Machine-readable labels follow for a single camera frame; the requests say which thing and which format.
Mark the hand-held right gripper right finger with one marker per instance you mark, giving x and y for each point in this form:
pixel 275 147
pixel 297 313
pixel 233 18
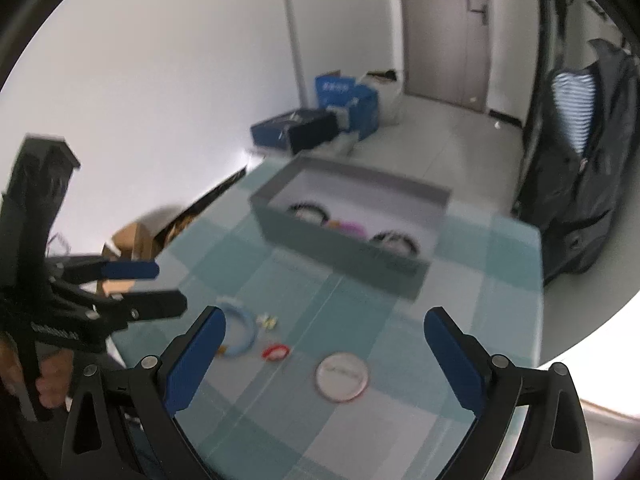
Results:
pixel 455 365

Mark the blue white striped shirt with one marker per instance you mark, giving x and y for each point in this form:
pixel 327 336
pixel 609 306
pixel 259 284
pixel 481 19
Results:
pixel 575 110

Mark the teal plaid tablecloth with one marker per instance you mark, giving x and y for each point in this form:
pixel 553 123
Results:
pixel 300 410

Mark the brown cardboard box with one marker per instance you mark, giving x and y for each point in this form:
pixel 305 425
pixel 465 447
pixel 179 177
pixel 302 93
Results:
pixel 132 245

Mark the person's left hand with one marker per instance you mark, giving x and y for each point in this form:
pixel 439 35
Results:
pixel 52 375

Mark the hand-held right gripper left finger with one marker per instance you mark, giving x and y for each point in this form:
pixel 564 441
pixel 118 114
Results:
pixel 195 360

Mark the blue carton box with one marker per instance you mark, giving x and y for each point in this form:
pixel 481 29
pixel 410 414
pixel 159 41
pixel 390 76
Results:
pixel 350 100

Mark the grey door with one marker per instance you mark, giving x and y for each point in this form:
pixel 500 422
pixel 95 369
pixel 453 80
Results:
pixel 440 35

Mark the black backpack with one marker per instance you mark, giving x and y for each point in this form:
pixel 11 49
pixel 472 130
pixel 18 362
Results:
pixel 585 200

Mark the grey cardboard box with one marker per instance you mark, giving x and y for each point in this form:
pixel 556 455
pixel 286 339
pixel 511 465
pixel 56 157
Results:
pixel 340 255

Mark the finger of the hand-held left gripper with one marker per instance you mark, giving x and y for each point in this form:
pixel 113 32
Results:
pixel 130 270
pixel 155 305

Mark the dark blue shoe box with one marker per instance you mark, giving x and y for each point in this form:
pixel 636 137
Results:
pixel 280 132

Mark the white round badge red rim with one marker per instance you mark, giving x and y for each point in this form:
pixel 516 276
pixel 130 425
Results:
pixel 342 375

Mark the clear plastic bag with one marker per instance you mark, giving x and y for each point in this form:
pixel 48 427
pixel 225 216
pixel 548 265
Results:
pixel 342 142

